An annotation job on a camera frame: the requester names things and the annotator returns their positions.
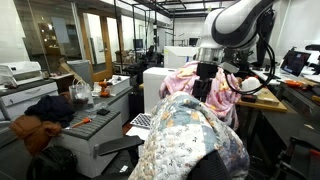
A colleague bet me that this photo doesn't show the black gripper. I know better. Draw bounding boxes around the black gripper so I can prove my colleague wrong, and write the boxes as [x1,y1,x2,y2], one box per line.
[192,62,218,100]

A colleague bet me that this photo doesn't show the floral quilted blanket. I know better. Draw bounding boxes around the floral quilted blanket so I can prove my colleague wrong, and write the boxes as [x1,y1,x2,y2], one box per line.
[128,92,250,180]

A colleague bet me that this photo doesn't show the pink fleece blanket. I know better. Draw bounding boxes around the pink fleece blanket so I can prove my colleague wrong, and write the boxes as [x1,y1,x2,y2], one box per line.
[159,61,241,130]

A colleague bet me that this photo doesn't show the black mesh office chair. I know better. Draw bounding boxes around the black mesh office chair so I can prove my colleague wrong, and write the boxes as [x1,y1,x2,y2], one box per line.
[94,135,231,180]

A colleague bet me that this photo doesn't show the large white box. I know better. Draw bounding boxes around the large white box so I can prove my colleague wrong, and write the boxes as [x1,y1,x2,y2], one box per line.
[143,67,174,114]

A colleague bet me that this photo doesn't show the white hard hat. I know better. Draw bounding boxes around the white hard hat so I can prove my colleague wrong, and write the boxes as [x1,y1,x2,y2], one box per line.
[241,77,261,93]

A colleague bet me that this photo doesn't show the wooden board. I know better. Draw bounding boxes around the wooden board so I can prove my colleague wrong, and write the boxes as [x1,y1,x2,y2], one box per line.
[237,88,287,112]

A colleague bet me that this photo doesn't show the white keyboard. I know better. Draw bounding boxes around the white keyboard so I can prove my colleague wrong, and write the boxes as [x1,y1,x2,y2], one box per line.
[130,113,151,129]

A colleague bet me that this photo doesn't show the white storage box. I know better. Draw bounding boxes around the white storage box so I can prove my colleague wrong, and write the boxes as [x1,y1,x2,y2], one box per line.
[106,75,130,96]

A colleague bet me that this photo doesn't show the open laptop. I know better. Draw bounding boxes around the open laptop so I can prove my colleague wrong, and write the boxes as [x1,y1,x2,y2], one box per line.
[273,50,311,80]

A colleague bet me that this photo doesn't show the orange power drill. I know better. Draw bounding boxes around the orange power drill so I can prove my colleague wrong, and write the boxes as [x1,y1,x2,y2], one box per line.
[98,81,112,97]

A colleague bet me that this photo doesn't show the clear plastic bag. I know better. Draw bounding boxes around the clear plastic bag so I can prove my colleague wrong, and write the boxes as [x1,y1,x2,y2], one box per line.
[69,79,94,111]

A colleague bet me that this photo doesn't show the white cabinet grey mat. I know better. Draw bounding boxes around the white cabinet grey mat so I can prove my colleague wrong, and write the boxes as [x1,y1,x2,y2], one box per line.
[50,110,123,178]

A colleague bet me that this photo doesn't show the dark navy garment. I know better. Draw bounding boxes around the dark navy garment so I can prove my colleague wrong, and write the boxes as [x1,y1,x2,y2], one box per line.
[24,95,75,128]

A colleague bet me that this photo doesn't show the black backpack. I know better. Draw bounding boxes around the black backpack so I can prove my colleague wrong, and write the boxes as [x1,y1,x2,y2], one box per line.
[26,146,77,180]

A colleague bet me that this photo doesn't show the brown jacket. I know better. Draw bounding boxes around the brown jacket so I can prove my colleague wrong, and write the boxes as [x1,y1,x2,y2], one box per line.
[9,115,62,156]

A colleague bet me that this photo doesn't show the white printer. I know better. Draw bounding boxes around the white printer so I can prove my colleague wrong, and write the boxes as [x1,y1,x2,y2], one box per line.
[0,61,43,86]

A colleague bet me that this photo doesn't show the orange handled screwdriver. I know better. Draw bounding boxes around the orange handled screwdriver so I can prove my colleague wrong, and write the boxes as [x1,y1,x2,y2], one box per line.
[66,117,91,129]

